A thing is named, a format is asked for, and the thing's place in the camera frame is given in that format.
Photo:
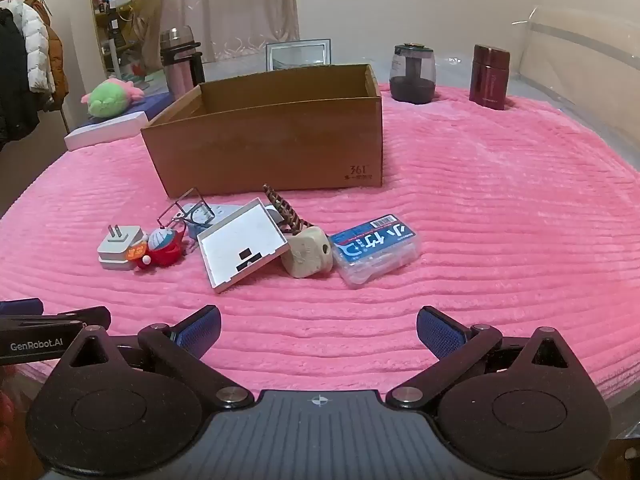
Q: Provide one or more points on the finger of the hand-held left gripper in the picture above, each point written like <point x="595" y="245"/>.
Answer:
<point x="90" y="316"/>
<point x="20" y="307"/>

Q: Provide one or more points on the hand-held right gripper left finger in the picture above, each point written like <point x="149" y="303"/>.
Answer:
<point x="197" y="332"/>

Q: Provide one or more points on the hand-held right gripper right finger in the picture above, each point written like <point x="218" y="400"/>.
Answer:
<point x="440" y="332"/>

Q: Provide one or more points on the white plug charger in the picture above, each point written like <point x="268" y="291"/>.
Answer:
<point x="117" y="247"/>

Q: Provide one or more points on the red blue toy figure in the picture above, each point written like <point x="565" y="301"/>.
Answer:
<point x="165" y="252"/>

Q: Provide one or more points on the white square plastic panel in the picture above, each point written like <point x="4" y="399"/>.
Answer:
<point x="235" y="245"/>

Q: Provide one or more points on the clear blue-label plastic case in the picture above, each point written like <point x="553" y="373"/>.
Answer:
<point x="375" y="255"/>

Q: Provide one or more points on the clear metal-edged cube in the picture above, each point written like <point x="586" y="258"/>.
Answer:
<point x="186" y="210"/>

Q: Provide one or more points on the beige stone-like block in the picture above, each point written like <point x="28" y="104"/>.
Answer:
<point x="305" y="255"/>

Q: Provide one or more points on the brown striped hair clip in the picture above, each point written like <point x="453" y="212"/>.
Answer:
<point x="282" y="207"/>

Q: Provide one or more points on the brown cardboard box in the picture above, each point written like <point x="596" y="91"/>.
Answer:
<point x="280" y="145"/>

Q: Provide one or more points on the pink ribbed blanket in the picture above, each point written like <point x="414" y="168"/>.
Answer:
<point x="500" y="210"/>

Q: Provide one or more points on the white blue flat box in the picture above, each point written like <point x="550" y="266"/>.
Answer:
<point x="100" y="135"/>

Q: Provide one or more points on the green pink plush toy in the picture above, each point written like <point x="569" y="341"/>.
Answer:
<point x="110" y="100"/>

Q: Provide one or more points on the black coat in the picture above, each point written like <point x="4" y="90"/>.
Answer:
<point x="15" y="85"/>

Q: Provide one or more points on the brown coat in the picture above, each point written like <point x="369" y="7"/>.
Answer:
<point x="59" y="65"/>

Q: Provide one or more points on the dark glass jar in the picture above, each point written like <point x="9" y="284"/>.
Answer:
<point x="412" y="85"/>

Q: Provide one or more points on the pink black thermos flask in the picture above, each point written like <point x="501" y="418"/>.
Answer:
<point x="180" y="75"/>

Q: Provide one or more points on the dark red cylindrical canister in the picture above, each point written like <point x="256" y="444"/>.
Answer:
<point x="490" y="80"/>

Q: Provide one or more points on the white puffer coat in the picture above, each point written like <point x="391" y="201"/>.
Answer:
<point x="37" y="50"/>

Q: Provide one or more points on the plastic-wrapped headboard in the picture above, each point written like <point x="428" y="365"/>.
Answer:
<point x="575" y="55"/>

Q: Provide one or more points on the yellow mesh object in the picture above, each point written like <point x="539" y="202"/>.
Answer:
<point x="150" y="5"/>

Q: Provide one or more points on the beige curtain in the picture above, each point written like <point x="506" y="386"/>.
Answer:
<point x="235" y="5"/>

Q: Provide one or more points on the silver picture frame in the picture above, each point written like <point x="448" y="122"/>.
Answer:
<point x="300" y="55"/>

